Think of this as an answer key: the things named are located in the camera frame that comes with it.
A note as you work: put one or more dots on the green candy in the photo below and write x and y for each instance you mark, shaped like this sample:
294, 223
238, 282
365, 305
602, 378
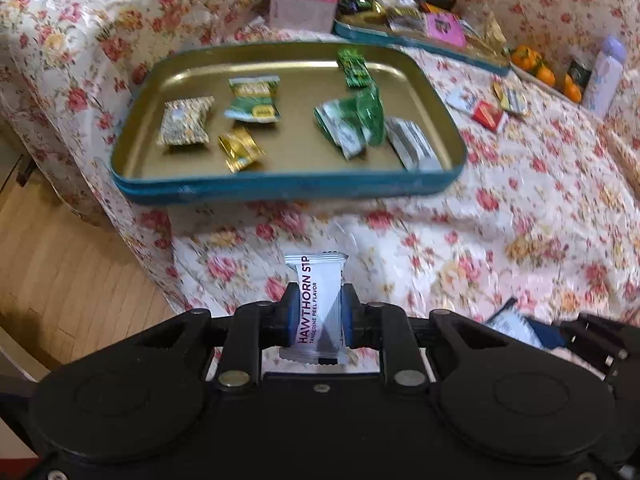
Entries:
352, 67

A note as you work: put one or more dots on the red packet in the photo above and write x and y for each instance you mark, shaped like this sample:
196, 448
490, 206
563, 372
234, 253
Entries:
488, 116

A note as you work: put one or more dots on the blue tin full of snacks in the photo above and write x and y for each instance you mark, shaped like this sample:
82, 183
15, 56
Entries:
400, 41

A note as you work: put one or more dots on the grey and white snack packet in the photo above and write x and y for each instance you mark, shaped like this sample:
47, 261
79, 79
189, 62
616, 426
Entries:
412, 142

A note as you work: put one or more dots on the pink square packet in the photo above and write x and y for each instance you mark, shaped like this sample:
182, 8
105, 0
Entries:
445, 29

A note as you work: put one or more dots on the green and yellow snack packet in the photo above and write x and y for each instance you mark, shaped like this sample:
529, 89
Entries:
252, 100

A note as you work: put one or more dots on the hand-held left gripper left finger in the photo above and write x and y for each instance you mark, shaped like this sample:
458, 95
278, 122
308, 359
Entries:
289, 320

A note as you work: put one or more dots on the white packet with dark edge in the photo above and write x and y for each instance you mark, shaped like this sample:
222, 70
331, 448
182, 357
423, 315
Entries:
510, 325

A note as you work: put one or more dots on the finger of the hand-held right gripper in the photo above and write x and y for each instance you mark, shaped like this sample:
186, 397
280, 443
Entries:
547, 336

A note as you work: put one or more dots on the small white packet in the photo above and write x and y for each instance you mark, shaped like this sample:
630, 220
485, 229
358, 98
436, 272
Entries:
461, 97

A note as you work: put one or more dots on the floral blanket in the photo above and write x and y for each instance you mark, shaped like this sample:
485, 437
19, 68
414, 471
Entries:
500, 210

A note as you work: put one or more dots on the gold candy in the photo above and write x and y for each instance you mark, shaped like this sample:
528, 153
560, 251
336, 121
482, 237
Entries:
240, 149

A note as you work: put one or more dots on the orange mandarin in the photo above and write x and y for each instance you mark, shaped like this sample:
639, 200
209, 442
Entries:
525, 55
546, 76
573, 89

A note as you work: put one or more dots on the green and white snack packet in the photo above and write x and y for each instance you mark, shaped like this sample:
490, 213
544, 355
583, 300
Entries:
350, 120

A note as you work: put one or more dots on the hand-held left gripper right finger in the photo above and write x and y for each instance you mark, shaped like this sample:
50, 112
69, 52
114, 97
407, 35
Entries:
352, 320

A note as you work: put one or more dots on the gold foil bag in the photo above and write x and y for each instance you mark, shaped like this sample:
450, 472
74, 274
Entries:
492, 35

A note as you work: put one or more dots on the pink tissue box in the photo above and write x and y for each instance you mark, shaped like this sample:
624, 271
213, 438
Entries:
300, 10

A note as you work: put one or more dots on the white snack bar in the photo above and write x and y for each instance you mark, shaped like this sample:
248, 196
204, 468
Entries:
320, 305

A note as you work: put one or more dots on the lavender bottle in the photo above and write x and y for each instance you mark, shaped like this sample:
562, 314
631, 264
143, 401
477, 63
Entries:
604, 80

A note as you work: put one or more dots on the pile of assorted wrapped snacks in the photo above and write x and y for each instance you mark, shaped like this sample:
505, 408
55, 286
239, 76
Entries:
400, 20

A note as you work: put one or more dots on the speckled beige snack packet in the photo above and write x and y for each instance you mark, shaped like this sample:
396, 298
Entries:
185, 121

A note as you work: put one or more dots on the oranges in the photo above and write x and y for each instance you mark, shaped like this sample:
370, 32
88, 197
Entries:
537, 82

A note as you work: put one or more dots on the gold tin with blue rim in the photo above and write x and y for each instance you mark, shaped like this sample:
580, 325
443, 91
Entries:
300, 160

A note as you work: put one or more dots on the silver and yellow packet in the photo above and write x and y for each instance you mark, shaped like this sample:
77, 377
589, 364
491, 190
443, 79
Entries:
512, 100

